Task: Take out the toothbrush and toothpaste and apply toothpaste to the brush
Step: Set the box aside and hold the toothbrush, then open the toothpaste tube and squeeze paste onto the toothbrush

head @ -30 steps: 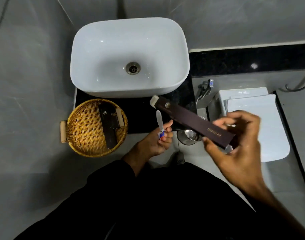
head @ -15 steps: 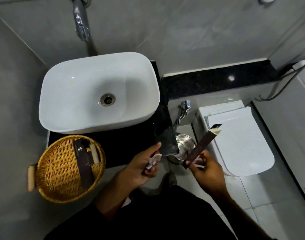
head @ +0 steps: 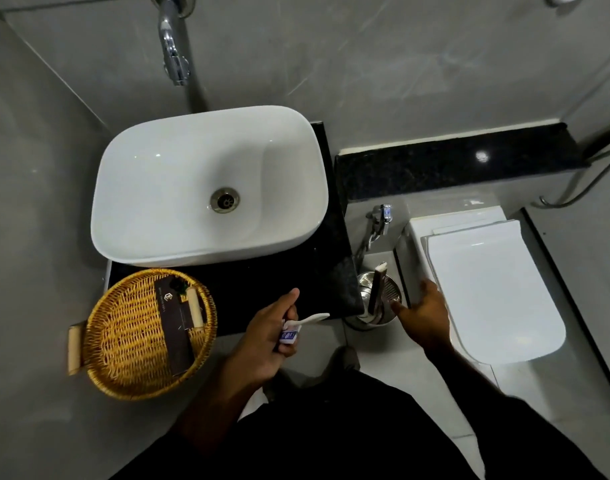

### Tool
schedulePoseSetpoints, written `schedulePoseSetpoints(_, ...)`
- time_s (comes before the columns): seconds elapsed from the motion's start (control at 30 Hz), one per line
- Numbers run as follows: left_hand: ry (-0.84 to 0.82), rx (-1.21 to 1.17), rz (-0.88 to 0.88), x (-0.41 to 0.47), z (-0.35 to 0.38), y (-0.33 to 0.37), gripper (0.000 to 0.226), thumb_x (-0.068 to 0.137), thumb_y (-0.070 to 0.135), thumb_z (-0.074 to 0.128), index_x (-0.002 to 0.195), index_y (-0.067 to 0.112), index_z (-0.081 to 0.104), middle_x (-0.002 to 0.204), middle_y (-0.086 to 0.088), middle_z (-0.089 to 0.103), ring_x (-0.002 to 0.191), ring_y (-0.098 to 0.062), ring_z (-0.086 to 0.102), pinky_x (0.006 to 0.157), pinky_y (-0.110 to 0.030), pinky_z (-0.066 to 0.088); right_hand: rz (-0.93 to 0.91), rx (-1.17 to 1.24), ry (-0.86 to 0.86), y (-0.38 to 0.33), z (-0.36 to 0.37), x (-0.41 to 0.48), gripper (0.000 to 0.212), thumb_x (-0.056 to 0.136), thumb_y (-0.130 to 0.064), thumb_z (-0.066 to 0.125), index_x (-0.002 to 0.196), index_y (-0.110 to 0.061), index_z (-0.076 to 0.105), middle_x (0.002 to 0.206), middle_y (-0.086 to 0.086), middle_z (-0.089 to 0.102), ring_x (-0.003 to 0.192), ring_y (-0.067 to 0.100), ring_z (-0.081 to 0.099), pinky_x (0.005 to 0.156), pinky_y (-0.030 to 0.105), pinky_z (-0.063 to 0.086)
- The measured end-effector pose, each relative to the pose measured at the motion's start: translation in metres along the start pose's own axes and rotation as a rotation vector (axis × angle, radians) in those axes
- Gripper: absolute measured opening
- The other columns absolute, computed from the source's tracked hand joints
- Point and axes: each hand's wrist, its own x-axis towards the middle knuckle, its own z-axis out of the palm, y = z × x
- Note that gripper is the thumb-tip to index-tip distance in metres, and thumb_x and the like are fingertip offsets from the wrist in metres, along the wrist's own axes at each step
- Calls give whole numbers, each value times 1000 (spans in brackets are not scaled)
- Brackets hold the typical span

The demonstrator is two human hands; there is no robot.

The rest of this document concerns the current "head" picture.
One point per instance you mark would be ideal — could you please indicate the person's left hand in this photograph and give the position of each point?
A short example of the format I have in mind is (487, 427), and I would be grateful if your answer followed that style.
(257, 347)

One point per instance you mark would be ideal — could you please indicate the person's left forearm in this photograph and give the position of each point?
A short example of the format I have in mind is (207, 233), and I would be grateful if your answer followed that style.
(210, 407)

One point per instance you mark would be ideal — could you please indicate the person's right forearm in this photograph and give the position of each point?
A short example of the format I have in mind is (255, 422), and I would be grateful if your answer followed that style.
(464, 374)

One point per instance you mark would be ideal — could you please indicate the chrome sink drain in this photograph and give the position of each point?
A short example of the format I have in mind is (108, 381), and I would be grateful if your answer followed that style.
(224, 200)

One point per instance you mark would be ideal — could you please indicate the wooden block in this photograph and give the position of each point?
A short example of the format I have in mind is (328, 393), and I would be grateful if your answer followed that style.
(75, 349)

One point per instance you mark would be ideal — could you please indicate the chrome wall faucet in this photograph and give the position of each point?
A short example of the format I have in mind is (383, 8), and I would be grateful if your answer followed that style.
(172, 39)

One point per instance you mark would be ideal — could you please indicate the person's foot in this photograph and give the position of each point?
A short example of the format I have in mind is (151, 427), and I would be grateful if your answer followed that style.
(346, 358)

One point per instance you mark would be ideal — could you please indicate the small cream tube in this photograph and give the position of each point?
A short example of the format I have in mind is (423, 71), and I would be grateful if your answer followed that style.
(195, 307)

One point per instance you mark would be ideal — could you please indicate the chrome angle valve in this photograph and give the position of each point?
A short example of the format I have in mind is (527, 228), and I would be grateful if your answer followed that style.
(381, 219)

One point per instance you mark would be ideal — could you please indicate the white toothbrush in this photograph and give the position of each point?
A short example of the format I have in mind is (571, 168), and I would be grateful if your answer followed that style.
(310, 319)

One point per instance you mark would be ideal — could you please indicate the round wicker basket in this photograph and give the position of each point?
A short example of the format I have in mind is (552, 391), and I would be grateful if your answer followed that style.
(125, 339)

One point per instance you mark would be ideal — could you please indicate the steel waste bin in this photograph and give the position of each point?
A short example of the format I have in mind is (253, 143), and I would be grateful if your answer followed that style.
(367, 299)

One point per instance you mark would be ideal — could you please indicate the person's right thumb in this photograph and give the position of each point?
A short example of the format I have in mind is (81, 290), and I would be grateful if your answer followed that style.
(401, 307)

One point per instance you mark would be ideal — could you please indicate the person's black clothing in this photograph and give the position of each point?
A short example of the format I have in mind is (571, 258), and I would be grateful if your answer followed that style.
(345, 434)

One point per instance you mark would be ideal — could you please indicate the dark long carton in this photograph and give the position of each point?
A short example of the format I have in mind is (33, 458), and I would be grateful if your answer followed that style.
(377, 292)

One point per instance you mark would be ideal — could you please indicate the white ceramic sink basin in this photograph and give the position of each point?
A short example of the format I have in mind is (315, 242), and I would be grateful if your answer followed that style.
(185, 189)

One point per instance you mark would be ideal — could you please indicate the small white toothpaste tube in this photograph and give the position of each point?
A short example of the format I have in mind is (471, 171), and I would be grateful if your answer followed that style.
(289, 336)

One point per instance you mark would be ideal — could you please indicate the person's left thumb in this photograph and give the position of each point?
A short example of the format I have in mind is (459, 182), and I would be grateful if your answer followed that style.
(281, 303)

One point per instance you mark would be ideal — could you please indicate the white toilet lid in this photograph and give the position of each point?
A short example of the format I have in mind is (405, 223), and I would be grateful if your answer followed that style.
(494, 294)

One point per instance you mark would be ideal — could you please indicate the black granite ledge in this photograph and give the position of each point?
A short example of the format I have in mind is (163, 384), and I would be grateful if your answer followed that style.
(459, 159)

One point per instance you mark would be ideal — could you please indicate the person's right hand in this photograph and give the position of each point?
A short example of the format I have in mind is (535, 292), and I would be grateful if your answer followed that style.
(427, 319)

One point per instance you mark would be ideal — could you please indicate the white toilet bowl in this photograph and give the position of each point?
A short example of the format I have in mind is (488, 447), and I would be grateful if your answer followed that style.
(420, 244)

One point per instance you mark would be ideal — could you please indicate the dark flat box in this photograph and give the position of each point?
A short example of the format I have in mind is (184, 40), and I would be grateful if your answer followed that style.
(175, 329)

